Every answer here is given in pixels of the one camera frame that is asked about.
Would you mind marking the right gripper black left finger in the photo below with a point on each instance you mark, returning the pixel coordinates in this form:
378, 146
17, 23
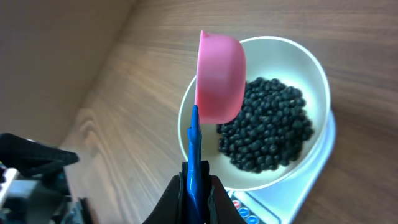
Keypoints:
171, 207

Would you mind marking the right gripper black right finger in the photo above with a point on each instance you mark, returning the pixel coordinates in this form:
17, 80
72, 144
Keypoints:
218, 208

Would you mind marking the pink scoop with blue handle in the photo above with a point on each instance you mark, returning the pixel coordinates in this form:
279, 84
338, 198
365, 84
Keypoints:
219, 90

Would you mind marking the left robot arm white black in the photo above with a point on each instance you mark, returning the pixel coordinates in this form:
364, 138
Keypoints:
40, 179

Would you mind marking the white digital kitchen scale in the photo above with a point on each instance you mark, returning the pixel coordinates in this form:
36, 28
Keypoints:
281, 202

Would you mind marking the black beans in bowl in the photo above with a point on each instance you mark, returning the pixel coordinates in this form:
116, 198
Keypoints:
270, 128

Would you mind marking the white bowl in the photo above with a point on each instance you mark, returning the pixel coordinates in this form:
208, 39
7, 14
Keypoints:
274, 57

